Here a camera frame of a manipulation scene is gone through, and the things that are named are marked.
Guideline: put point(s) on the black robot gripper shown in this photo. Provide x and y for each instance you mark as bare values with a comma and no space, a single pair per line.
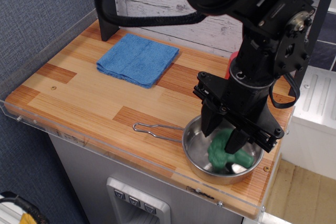
243,103

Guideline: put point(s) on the green toy broccoli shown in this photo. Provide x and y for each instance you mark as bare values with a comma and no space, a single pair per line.
219,158

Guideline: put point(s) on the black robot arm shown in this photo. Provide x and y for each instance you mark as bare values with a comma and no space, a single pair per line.
274,45

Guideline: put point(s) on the stainless steel pot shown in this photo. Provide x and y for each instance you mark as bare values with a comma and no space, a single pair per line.
195,145

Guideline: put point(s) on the red plastic cup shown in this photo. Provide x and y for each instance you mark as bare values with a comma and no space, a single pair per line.
232,57

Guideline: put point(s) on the white toy sink unit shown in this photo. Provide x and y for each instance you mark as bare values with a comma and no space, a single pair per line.
310,138

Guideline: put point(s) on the blue folded cloth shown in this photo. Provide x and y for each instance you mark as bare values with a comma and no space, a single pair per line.
137,60

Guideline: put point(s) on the silver dispenser button panel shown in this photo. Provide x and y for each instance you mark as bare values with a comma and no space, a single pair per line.
130,205

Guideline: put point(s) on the grey toy fridge cabinet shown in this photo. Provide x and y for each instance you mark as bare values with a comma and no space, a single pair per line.
88,170

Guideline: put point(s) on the yellow and black object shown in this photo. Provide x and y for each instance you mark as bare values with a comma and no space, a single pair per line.
18,210

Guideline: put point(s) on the black right frame post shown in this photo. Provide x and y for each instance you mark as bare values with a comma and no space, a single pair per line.
321,38

